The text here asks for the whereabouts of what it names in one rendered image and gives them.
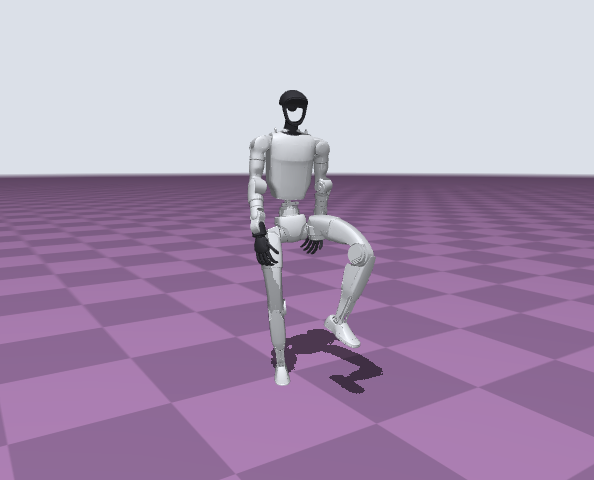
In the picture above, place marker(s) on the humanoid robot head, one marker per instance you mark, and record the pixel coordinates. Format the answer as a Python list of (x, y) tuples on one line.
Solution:
[(291, 100)]

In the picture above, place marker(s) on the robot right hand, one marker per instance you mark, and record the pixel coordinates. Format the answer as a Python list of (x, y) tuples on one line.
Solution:
[(262, 247)]

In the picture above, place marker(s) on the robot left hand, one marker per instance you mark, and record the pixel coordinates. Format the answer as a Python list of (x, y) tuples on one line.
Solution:
[(313, 244)]

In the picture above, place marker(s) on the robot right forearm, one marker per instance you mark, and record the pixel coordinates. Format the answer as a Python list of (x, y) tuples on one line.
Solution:
[(256, 207)]

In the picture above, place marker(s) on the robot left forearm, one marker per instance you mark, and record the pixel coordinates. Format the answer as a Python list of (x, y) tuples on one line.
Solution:
[(321, 203)]

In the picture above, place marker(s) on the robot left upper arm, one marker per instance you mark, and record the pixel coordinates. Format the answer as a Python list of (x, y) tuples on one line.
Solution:
[(322, 183)]

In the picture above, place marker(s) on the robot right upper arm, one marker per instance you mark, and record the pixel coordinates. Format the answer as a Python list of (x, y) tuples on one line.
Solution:
[(258, 147)]

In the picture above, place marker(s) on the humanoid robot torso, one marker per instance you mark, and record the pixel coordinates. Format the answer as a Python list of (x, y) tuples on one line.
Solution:
[(289, 164)]

